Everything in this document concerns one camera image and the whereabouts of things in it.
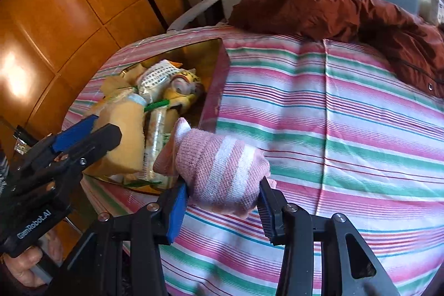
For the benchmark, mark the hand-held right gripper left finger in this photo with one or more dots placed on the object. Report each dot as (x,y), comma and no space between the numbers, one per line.
(177,212)

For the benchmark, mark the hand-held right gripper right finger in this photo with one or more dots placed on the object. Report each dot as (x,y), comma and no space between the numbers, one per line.
(269,212)

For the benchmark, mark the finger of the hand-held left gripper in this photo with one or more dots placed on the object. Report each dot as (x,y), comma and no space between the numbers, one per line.
(100,141)
(74,134)

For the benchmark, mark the orange yellow sponge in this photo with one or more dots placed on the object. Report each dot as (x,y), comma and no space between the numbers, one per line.
(125,136)

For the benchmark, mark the clear sponge packet green edges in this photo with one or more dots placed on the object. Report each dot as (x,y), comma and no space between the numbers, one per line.
(156,143)

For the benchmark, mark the pink white striped sock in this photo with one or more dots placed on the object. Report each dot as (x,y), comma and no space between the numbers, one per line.
(215,171)

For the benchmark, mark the person's left hand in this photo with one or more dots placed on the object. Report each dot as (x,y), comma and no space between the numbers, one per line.
(20,264)

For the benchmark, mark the yellow cartoon toy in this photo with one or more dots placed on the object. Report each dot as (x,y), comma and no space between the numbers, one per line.
(184,88)

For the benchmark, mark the striped pink green blanket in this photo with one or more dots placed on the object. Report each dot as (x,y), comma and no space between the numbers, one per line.
(329,129)

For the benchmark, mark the wooden wardrobe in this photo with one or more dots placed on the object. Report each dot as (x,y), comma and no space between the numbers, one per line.
(69,11)

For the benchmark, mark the grey chair armrest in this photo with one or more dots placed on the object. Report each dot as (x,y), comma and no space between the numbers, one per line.
(194,11)

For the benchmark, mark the maroon jacket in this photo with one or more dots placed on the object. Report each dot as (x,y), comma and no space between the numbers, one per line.
(347,15)

